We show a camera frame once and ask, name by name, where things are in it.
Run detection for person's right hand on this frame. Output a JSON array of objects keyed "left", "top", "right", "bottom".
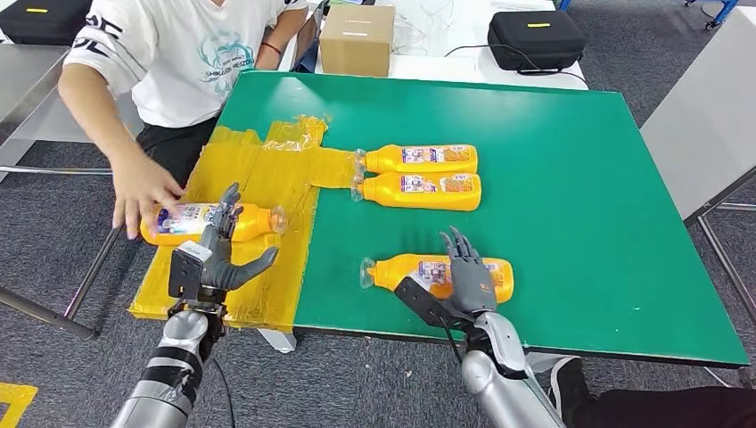
[{"left": 111, "top": 150, "right": 185, "bottom": 241}]

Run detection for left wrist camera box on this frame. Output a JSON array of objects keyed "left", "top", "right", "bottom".
[{"left": 168, "top": 241, "right": 212, "bottom": 300}]

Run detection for green table mat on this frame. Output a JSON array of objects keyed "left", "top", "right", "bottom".
[{"left": 215, "top": 70, "right": 752, "bottom": 368}]

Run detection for yellow taped plastic sheet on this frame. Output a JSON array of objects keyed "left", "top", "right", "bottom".
[{"left": 128, "top": 115, "right": 361, "bottom": 332}]

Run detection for blue cart frame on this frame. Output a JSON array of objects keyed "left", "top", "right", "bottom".
[{"left": 685, "top": 0, "right": 741, "bottom": 32}]

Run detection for white table foot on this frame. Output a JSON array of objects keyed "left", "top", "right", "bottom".
[
  {"left": 522, "top": 352, "right": 583, "bottom": 376},
  {"left": 257, "top": 327, "right": 298, "bottom": 354}
]

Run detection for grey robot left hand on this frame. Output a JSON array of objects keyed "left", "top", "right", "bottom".
[{"left": 197, "top": 181, "right": 281, "bottom": 292}]

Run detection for white table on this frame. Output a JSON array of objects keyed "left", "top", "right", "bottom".
[{"left": 277, "top": 0, "right": 588, "bottom": 93}]

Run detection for grey table metal legs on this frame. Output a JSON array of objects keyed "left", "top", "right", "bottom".
[{"left": 639, "top": 8, "right": 756, "bottom": 332}]

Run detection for steel table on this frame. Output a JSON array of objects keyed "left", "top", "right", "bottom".
[{"left": 0, "top": 44, "right": 149, "bottom": 341}]

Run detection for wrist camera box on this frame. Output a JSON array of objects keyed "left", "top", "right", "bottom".
[
  {"left": 168, "top": 241, "right": 212, "bottom": 300},
  {"left": 393, "top": 274, "right": 473, "bottom": 329}
]

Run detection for black case yellow label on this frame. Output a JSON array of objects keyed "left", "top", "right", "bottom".
[
  {"left": 0, "top": 0, "right": 95, "bottom": 47},
  {"left": 488, "top": 10, "right": 587, "bottom": 75}
]

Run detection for brown cardboard box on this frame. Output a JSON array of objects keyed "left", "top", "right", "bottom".
[{"left": 319, "top": 4, "right": 397, "bottom": 78}]

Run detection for orange detergent bottle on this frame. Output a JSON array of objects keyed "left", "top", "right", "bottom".
[
  {"left": 358, "top": 253, "right": 515, "bottom": 305},
  {"left": 139, "top": 202, "right": 289, "bottom": 247},
  {"left": 350, "top": 172, "right": 482, "bottom": 212},
  {"left": 353, "top": 144, "right": 479, "bottom": 176}
]

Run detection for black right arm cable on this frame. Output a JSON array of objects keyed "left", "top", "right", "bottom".
[{"left": 440, "top": 321, "right": 468, "bottom": 366}]

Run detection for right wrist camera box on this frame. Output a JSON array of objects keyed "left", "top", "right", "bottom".
[{"left": 393, "top": 274, "right": 473, "bottom": 329}]

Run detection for dark laptop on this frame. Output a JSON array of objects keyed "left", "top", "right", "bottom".
[{"left": 293, "top": 0, "right": 325, "bottom": 75}]

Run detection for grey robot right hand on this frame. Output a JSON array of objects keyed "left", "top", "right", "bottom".
[{"left": 440, "top": 226, "right": 500, "bottom": 314}]

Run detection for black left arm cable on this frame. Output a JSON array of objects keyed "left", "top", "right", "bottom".
[{"left": 211, "top": 356, "right": 237, "bottom": 428}]

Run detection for person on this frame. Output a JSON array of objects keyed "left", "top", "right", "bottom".
[
  {"left": 546, "top": 356, "right": 756, "bottom": 428},
  {"left": 57, "top": 0, "right": 311, "bottom": 241}
]

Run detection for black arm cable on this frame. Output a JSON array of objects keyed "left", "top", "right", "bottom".
[
  {"left": 211, "top": 356, "right": 237, "bottom": 428},
  {"left": 440, "top": 321, "right": 468, "bottom": 366}
]

